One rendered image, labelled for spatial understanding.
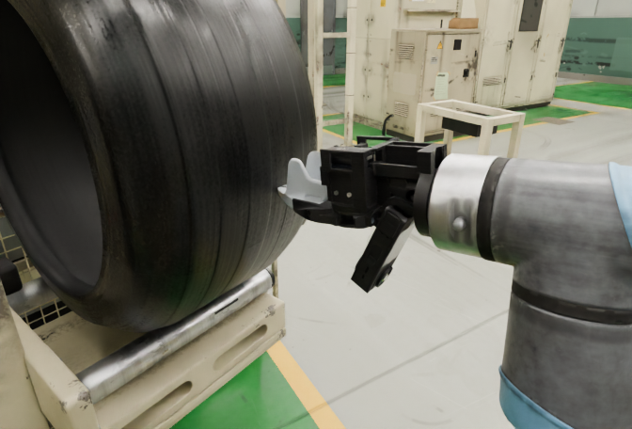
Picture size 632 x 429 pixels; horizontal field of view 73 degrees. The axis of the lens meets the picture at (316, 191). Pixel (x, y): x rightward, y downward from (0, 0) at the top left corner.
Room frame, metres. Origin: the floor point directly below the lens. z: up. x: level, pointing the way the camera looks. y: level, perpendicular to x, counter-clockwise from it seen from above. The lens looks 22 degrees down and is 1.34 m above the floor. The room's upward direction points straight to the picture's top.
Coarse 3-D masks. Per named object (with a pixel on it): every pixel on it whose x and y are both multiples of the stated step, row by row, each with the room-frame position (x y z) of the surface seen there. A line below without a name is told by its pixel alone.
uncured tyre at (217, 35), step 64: (0, 0) 0.71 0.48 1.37; (64, 0) 0.43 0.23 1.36; (128, 0) 0.43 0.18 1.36; (192, 0) 0.48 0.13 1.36; (256, 0) 0.56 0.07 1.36; (0, 64) 0.75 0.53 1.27; (64, 64) 0.42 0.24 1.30; (128, 64) 0.40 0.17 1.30; (192, 64) 0.43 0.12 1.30; (256, 64) 0.50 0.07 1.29; (0, 128) 0.73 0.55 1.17; (64, 128) 0.82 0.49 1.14; (128, 128) 0.39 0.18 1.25; (192, 128) 0.41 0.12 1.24; (256, 128) 0.47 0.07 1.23; (0, 192) 0.64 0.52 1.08; (64, 192) 0.76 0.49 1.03; (128, 192) 0.38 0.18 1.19; (192, 192) 0.40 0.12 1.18; (256, 192) 0.46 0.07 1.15; (64, 256) 0.66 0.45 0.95; (128, 256) 0.39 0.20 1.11; (192, 256) 0.40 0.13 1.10; (256, 256) 0.50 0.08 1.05; (128, 320) 0.43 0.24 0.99
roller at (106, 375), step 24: (240, 288) 0.61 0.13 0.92; (264, 288) 0.63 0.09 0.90; (216, 312) 0.55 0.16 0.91; (144, 336) 0.48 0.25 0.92; (168, 336) 0.49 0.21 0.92; (192, 336) 0.51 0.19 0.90; (120, 360) 0.44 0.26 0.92; (144, 360) 0.45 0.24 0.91; (96, 384) 0.41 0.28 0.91; (120, 384) 0.43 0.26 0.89
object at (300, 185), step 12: (288, 168) 0.46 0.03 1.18; (300, 168) 0.45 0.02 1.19; (288, 180) 0.46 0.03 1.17; (300, 180) 0.45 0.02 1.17; (312, 180) 0.44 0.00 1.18; (288, 192) 0.46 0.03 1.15; (300, 192) 0.45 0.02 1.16; (312, 192) 0.43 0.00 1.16; (324, 192) 0.42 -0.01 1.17; (288, 204) 0.45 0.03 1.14
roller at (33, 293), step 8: (32, 280) 0.62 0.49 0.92; (40, 280) 0.62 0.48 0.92; (24, 288) 0.60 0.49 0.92; (32, 288) 0.61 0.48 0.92; (40, 288) 0.61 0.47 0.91; (48, 288) 0.62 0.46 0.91; (8, 296) 0.58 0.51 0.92; (16, 296) 0.59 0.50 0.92; (24, 296) 0.59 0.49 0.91; (32, 296) 0.60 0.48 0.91; (40, 296) 0.61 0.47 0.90; (48, 296) 0.61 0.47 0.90; (56, 296) 0.63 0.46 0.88; (8, 304) 0.57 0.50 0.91; (16, 304) 0.58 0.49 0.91; (24, 304) 0.59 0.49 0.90; (32, 304) 0.59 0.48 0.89; (40, 304) 0.61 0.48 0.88; (16, 312) 0.58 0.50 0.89
